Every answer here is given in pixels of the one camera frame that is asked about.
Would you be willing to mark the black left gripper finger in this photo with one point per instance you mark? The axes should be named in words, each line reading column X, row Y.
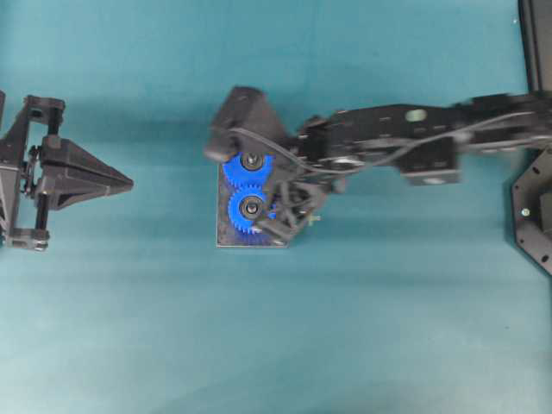
column 62, row 195
column 60, row 152

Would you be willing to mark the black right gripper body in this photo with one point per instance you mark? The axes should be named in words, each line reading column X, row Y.
column 292, row 195

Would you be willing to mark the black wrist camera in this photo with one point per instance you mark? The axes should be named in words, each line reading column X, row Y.
column 244, row 110

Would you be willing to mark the large blue gear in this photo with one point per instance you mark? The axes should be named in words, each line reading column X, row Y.
column 248, row 169

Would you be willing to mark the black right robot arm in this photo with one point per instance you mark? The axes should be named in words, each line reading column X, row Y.
column 423, row 142

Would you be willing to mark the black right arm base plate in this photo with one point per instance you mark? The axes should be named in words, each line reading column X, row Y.
column 529, row 199

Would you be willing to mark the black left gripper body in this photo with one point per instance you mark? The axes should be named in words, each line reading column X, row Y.
column 18, row 163

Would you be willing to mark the dark gear base plate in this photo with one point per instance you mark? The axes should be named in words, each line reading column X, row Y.
column 226, row 235

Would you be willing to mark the black aluminium frame rail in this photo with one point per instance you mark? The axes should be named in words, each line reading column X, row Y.
column 535, row 18

